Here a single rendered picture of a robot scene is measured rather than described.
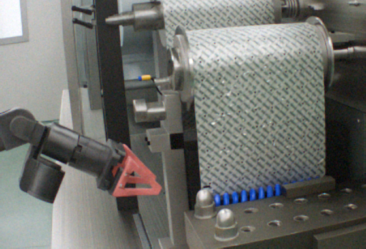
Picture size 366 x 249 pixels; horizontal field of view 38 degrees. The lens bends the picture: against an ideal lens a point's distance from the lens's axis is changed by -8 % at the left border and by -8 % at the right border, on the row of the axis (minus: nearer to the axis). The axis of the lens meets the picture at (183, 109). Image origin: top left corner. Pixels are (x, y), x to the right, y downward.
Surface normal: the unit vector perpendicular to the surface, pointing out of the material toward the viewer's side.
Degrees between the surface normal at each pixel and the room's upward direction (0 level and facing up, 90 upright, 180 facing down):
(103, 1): 90
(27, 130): 83
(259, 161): 90
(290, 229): 0
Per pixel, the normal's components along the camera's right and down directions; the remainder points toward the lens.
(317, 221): -0.08, -0.97
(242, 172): 0.19, 0.18
